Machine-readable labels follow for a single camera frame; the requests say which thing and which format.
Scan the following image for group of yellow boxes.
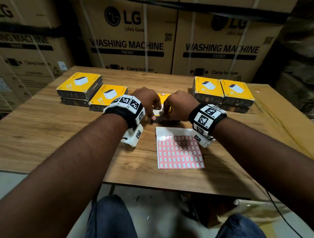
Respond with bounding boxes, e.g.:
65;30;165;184
56;72;129;113

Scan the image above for black camera cable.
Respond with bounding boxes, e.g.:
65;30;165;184
266;191;297;238

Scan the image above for person's leg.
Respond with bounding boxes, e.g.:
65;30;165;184
216;214;267;238
86;195;132;238

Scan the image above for sheet of red-bordered labels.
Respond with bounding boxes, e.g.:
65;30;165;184
156;127;205;170

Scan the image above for black metal table frame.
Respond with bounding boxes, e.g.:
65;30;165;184
92;184;116;204

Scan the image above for plastic wrapped cardboard stack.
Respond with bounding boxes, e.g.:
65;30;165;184
253;0;314;121

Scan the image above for stack of large printed cartons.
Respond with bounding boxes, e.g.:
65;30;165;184
0;0;299;113

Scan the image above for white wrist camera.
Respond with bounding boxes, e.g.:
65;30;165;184
191;128;216;149
120;123;144;148

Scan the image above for person's left hand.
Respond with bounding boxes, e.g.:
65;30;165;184
131;87;162;121

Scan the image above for person's left leg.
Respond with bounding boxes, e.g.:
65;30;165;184
86;195;132;238

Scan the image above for black wristband with marker tags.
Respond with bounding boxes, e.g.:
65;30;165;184
103;94;146;130
188;103;227;138

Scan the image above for person's left forearm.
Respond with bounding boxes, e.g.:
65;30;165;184
0;113;129;238

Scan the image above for person's right forearm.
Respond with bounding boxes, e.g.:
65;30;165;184
212;117;314;238

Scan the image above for flat brown cardboard sheet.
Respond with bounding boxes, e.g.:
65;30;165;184
248;83;314;160

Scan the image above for person's right leg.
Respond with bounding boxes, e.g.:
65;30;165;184
216;214;267;238

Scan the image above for person's right hand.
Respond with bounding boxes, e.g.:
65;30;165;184
163;90;201;122

